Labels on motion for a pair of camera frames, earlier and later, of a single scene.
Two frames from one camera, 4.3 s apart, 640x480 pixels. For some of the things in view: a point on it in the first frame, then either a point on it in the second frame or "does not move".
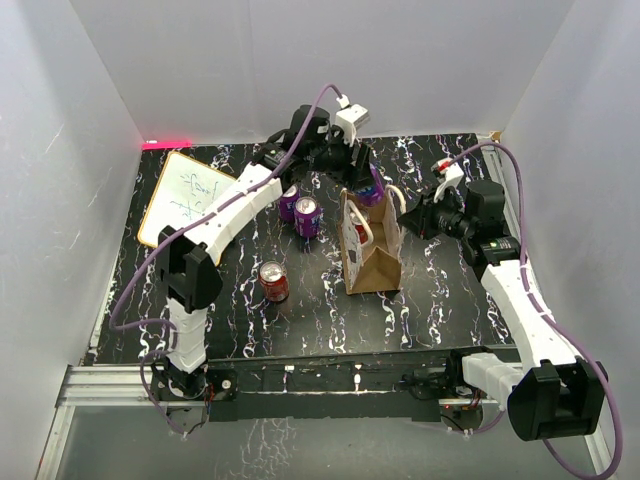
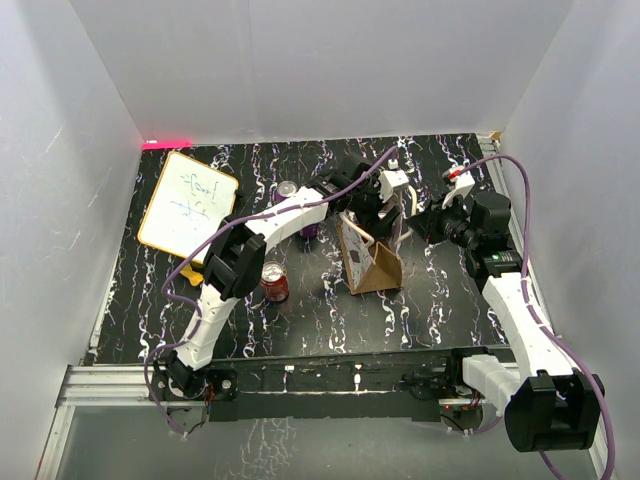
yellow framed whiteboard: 185,192 does not move
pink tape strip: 168,144 does not move
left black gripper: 347,176 to 373,225
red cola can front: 274,280 does not move
